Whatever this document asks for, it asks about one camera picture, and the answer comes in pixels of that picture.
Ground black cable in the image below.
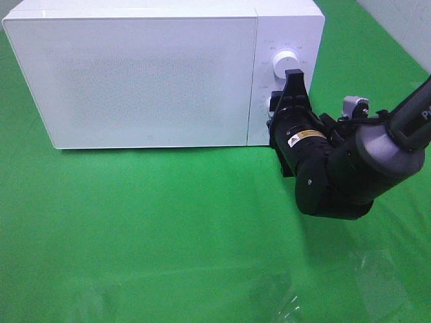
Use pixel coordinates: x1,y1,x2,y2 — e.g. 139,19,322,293
319,109,391,142

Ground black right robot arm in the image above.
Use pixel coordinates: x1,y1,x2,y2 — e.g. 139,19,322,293
267,69,430,220

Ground white microwave door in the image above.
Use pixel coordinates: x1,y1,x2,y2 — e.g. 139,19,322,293
4,17,257,149

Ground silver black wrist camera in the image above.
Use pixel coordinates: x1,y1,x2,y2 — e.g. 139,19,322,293
338,96,369,122

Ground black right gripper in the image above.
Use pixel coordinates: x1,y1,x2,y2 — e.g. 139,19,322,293
267,69,319,177

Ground white microwave knob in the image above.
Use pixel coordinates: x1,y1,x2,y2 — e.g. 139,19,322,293
266,97,275,118
273,50,300,79

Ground white microwave oven body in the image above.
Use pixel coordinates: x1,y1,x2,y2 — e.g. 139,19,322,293
2,1,325,146

